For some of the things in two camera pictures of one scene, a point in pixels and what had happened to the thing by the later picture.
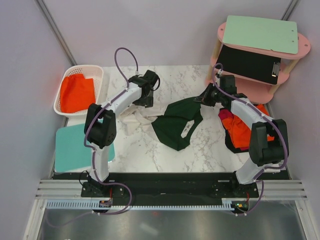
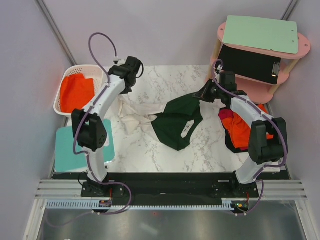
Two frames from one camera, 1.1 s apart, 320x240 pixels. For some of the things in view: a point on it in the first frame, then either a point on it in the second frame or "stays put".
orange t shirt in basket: (77, 93) stays put
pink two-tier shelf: (256, 91) stays put
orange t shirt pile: (239, 132) stays put
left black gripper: (148, 102) -> (126, 91)
